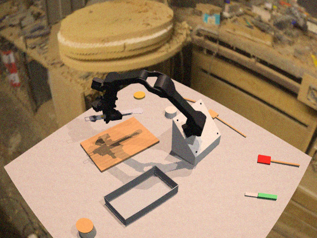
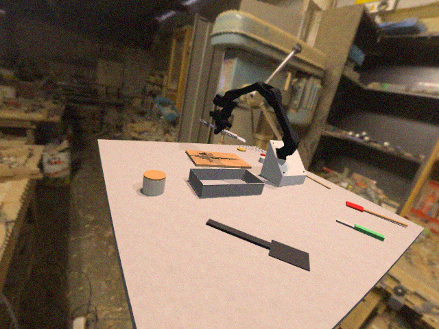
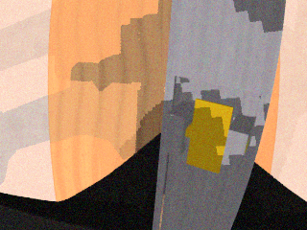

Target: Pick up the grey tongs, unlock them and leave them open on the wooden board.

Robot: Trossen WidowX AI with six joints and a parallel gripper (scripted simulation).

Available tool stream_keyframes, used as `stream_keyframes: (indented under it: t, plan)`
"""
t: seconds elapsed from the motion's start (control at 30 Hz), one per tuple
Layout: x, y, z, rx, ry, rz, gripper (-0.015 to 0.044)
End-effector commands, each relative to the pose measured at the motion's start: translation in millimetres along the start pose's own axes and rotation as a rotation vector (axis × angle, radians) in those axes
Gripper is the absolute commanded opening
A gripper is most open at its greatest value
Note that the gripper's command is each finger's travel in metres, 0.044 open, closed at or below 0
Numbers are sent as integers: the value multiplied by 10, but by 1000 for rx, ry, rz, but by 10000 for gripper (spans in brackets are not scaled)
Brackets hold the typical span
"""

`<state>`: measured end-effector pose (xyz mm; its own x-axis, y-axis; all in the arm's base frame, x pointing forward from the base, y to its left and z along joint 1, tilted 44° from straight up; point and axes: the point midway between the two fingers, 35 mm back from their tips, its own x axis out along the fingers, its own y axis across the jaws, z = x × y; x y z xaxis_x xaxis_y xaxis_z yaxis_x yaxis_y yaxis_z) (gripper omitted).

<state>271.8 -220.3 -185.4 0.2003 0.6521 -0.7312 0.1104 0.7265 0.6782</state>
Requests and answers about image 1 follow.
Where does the wooden board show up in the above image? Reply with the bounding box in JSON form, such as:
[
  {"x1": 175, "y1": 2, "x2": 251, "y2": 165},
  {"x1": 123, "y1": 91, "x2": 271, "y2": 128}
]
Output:
[{"x1": 80, "y1": 117, "x2": 159, "y2": 172}]

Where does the grey cylinder with orange top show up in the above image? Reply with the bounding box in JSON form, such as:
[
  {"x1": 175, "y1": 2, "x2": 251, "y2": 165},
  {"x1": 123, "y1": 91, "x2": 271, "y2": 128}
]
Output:
[{"x1": 76, "y1": 218, "x2": 97, "y2": 238}]

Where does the yellow flat disc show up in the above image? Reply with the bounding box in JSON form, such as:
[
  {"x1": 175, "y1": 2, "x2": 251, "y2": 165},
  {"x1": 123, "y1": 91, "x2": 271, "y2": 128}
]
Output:
[{"x1": 134, "y1": 91, "x2": 145, "y2": 99}]

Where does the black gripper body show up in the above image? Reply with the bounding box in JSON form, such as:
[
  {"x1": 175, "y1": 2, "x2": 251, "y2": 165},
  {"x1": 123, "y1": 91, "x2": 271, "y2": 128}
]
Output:
[{"x1": 102, "y1": 94, "x2": 123, "y2": 121}]

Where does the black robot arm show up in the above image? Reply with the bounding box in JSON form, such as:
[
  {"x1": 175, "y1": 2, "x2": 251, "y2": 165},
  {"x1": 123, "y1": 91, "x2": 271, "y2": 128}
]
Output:
[{"x1": 91, "y1": 69, "x2": 207, "y2": 138}]

